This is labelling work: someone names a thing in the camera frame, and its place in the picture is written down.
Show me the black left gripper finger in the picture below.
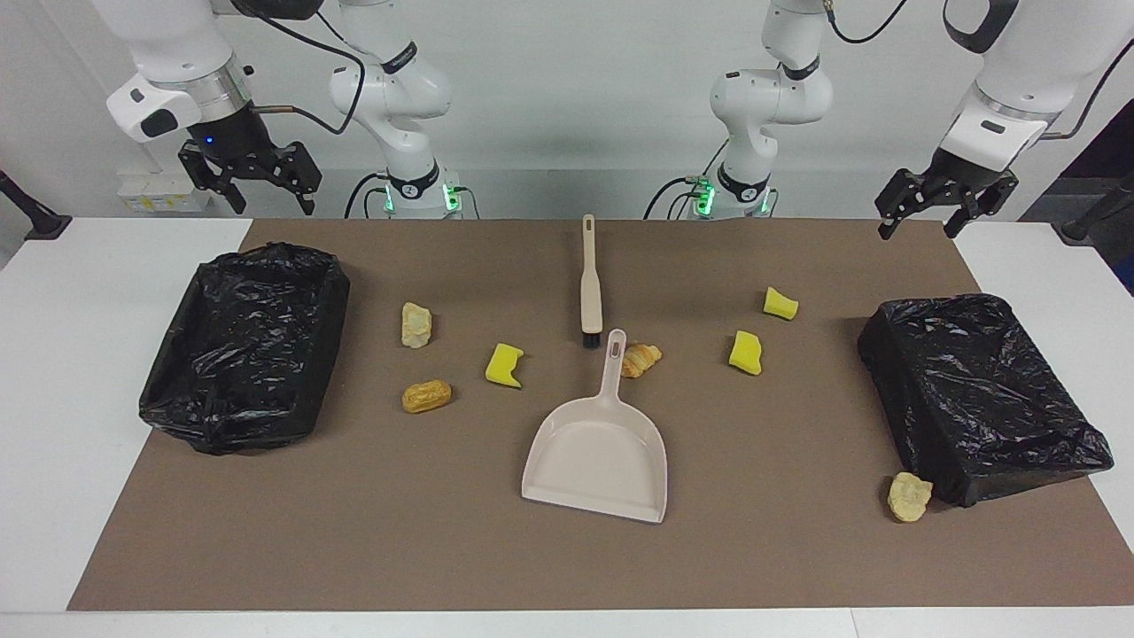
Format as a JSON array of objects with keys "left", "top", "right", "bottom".
[
  {"left": 875, "top": 168, "right": 931, "bottom": 240},
  {"left": 944, "top": 177, "right": 1020, "bottom": 238}
]

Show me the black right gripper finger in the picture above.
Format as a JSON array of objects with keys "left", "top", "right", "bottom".
[
  {"left": 180, "top": 142, "right": 247, "bottom": 215},
  {"left": 266, "top": 140, "right": 322, "bottom": 216}
]

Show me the pale bread chunk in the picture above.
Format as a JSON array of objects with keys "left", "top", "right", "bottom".
[{"left": 400, "top": 302, "right": 434, "bottom": 349}]

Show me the brown bread roll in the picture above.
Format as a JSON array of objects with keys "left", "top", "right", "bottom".
[{"left": 402, "top": 380, "right": 453, "bottom": 415}]

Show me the pale flaky pastry piece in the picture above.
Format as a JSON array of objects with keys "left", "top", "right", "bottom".
[{"left": 888, "top": 472, "right": 933, "bottom": 523}]

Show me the toy croissant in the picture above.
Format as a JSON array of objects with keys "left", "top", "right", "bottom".
[{"left": 620, "top": 343, "right": 663, "bottom": 379}]

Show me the beige hand brush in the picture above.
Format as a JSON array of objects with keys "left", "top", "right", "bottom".
[{"left": 579, "top": 214, "right": 604, "bottom": 348}]

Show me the beige plastic dustpan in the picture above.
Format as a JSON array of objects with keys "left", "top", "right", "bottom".
[{"left": 521, "top": 329, "right": 669, "bottom": 525}]

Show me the black bag-lined bin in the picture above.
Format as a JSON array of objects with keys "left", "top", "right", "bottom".
[
  {"left": 857, "top": 294, "right": 1115, "bottom": 508},
  {"left": 139, "top": 243, "right": 351, "bottom": 455}
]

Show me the brown table mat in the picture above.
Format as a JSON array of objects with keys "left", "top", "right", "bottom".
[{"left": 68, "top": 219, "right": 1134, "bottom": 612}]

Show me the black base cable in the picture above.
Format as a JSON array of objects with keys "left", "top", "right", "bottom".
[
  {"left": 644, "top": 140, "right": 736, "bottom": 220},
  {"left": 344, "top": 173, "right": 391, "bottom": 220}
]

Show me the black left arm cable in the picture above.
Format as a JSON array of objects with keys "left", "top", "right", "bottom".
[{"left": 822, "top": 0, "right": 1134, "bottom": 141}]

